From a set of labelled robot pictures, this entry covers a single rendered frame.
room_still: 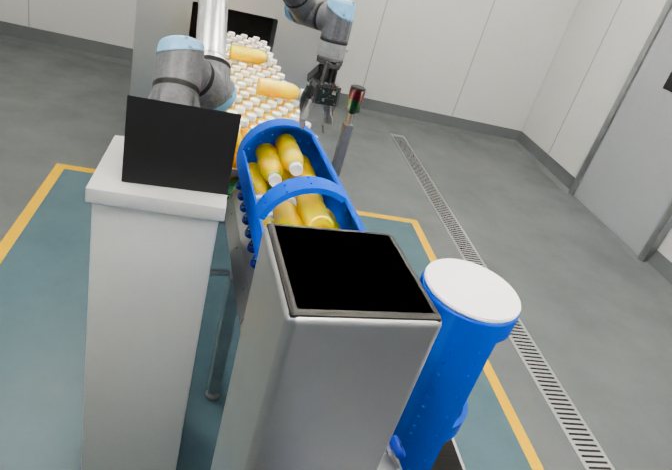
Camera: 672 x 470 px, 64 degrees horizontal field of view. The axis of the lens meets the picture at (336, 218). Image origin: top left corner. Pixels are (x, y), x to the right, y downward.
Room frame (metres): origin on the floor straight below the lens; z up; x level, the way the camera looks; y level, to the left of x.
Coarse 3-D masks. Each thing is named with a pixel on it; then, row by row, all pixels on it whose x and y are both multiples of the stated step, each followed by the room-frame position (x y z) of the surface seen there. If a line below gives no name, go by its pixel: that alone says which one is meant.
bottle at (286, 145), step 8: (280, 136) 1.62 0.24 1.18; (288, 136) 1.61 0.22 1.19; (280, 144) 1.57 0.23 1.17; (288, 144) 1.55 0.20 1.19; (296, 144) 1.57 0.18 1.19; (280, 152) 1.54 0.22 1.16; (288, 152) 1.50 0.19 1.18; (296, 152) 1.51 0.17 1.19; (280, 160) 1.52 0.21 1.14; (288, 160) 1.48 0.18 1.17; (296, 160) 1.48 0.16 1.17; (288, 168) 1.48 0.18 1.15
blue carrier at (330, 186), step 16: (256, 128) 1.59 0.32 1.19; (272, 128) 1.57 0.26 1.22; (288, 128) 1.64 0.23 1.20; (304, 128) 1.62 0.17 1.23; (240, 144) 1.58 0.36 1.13; (256, 144) 1.61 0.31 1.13; (272, 144) 1.63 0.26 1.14; (304, 144) 1.67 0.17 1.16; (320, 144) 1.61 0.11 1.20; (240, 160) 1.51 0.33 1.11; (256, 160) 1.61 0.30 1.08; (320, 160) 1.68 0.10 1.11; (240, 176) 1.46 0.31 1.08; (304, 176) 1.26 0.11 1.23; (320, 176) 1.64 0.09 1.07; (336, 176) 1.38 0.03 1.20; (272, 192) 1.21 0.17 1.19; (288, 192) 1.19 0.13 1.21; (304, 192) 1.20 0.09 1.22; (320, 192) 1.22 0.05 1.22; (336, 192) 1.24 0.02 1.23; (256, 208) 1.21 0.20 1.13; (272, 208) 1.18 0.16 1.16; (336, 208) 1.45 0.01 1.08; (352, 208) 1.21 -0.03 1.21; (256, 224) 1.16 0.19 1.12; (352, 224) 1.31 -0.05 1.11; (256, 240) 1.12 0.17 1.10; (256, 256) 1.09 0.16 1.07
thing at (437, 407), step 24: (456, 312) 1.17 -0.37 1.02; (456, 336) 1.16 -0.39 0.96; (480, 336) 1.16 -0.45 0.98; (504, 336) 1.20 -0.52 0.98; (432, 360) 1.17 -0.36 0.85; (456, 360) 1.15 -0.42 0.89; (480, 360) 1.17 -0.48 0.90; (432, 384) 1.16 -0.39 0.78; (456, 384) 1.16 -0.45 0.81; (408, 408) 1.17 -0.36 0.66; (432, 408) 1.15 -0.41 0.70; (456, 408) 1.17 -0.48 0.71; (408, 432) 1.16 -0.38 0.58; (432, 432) 1.16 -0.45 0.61; (456, 432) 1.21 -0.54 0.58; (408, 456) 1.15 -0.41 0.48; (432, 456) 1.17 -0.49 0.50
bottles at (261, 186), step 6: (252, 162) 1.56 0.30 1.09; (252, 168) 1.52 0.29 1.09; (258, 168) 1.53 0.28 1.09; (252, 174) 1.48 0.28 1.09; (258, 174) 1.49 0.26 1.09; (288, 174) 1.54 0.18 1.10; (252, 180) 1.45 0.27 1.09; (258, 180) 1.45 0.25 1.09; (264, 180) 1.47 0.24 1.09; (282, 180) 1.49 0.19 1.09; (258, 186) 1.42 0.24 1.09; (264, 186) 1.44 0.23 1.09; (270, 186) 1.54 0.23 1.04; (258, 192) 1.41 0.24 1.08; (264, 192) 1.42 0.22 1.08; (258, 198) 1.38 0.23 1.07; (294, 198) 1.43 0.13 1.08; (294, 204) 1.42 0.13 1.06; (270, 216) 1.30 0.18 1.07; (264, 222) 1.23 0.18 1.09; (270, 222) 1.23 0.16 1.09
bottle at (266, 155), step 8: (264, 144) 1.60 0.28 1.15; (256, 152) 1.58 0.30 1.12; (264, 152) 1.55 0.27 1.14; (272, 152) 1.55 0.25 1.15; (264, 160) 1.50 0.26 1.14; (272, 160) 1.49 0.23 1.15; (264, 168) 1.47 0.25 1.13; (272, 168) 1.46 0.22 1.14; (280, 168) 1.48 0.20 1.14; (264, 176) 1.46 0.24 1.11
